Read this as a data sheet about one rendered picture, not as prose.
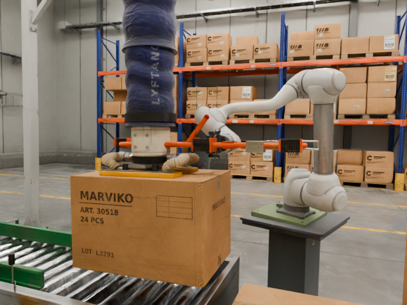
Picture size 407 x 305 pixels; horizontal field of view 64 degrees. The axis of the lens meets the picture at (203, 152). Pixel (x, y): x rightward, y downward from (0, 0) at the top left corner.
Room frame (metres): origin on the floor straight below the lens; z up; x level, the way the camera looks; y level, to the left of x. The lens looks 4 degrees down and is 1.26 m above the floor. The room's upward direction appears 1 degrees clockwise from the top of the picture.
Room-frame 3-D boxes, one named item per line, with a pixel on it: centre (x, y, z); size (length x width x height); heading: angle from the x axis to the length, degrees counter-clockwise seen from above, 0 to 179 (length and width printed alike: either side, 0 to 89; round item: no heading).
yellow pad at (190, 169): (1.53, 0.20, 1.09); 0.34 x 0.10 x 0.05; 71
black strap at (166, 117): (1.45, 0.23, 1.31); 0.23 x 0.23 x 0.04
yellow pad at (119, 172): (1.35, 0.26, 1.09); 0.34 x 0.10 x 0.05; 71
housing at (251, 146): (1.29, -0.21, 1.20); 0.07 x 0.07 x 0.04; 71
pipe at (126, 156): (1.44, 0.23, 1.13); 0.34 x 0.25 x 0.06; 71
